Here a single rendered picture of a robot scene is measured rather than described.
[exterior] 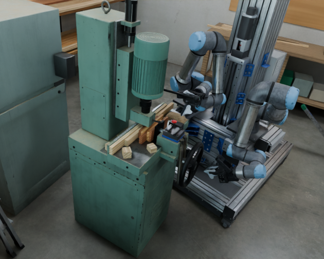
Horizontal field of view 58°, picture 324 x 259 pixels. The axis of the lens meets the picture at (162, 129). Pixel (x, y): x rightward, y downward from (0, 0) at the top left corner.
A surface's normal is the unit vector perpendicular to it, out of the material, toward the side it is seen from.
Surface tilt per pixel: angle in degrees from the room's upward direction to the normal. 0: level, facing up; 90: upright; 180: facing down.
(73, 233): 0
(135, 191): 90
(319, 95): 90
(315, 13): 90
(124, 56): 90
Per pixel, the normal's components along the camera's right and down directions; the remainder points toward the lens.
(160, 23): -0.43, 0.47
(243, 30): -0.65, 0.37
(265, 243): 0.11, -0.82
